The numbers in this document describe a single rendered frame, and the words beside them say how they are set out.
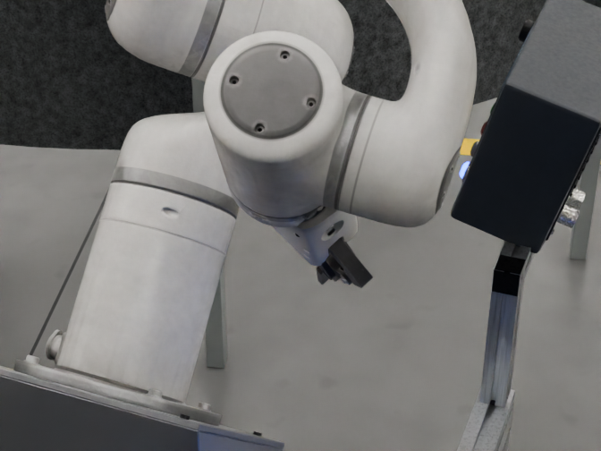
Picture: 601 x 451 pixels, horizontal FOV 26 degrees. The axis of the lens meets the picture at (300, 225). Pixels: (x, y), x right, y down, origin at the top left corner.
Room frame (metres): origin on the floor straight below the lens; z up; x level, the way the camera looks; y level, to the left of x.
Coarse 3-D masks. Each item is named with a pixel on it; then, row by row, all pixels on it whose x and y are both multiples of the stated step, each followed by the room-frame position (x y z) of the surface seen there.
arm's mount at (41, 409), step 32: (0, 384) 0.82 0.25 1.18; (32, 384) 0.81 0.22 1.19; (0, 416) 0.82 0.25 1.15; (32, 416) 0.81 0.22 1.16; (64, 416) 0.80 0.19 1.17; (96, 416) 0.79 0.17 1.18; (128, 416) 0.78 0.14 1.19; (160, 416) 0.77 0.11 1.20; (0, 448) 0.82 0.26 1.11; (32, 448) 0.81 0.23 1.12; (64, 448) 0.80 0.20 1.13; (96, 448) 0.79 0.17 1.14; (128, 448) 0.78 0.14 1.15; (160, 448) 0.77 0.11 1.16; (192, 448) 0.76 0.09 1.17; (224, 448) 0.80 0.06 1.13; (256, 448) 0.86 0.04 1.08
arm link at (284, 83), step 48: (240, 48) 0.70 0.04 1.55; (288, 48) 0.70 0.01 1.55; (240, 96) 0.68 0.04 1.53; (288, 96) 0.68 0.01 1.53; (336, 96) 0.68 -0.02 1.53; (240, 144) 0.66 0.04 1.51; (288, 144) 0.66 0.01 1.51; (336, 144) 0.68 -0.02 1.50; (240, 192) 0.72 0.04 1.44; (288, 192) 0.69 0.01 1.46; (336, 192) 0.68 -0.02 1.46
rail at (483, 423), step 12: (480, 408) 1.15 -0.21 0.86; (492, 408) 1.15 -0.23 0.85; (504, 408) 1.15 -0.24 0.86; (480, 420) 1.13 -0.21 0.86; (492, 420) 1.13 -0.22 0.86; (504, 420) 1.13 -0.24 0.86; (468, 432) 1.10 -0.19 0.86; (480, 432) 1.11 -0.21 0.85; (492, 432) 1.10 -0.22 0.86; (504, 432) 1.13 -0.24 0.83; (468, 444) 1.09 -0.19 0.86; (480, 444) 1.09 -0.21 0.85; (492, 444) 1.09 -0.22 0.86; (504, 444) 1.15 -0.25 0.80
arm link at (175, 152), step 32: (224, 0) 1.08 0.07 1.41; (256, 0) 1.08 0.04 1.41; (288, 0) 1.09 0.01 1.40; (320, 0) 1.11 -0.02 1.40; (224, 32) 1.06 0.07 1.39; (256, 32) 1.07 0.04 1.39; (320, 32) 1.08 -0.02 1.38; (352, 32) 1.12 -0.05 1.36; (160, 128) 1.00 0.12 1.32; (192, 128) 1.00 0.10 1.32; (128, 160) 0.99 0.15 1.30; (160, 160) 0.98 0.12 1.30; (192, 160) 0.98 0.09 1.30; (192, 192) 0.96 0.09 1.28; (224, 192) 0.98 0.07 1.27
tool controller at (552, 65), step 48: (576, 0) 1.44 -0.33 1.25; (528, 48) 1.30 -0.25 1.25; (576, 48) 1.32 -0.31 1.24; (528, 96) 1.21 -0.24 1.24; (576, 96) 1.22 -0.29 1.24; (480, 144) 1.22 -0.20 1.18; (528, 144) 1.20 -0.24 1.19; (576, 144) 1.19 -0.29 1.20; (480, 192) 1.22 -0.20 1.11; (528, 192) 1.20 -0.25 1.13; (576, 192) 1.26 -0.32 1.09; (528, 240) 1.20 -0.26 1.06
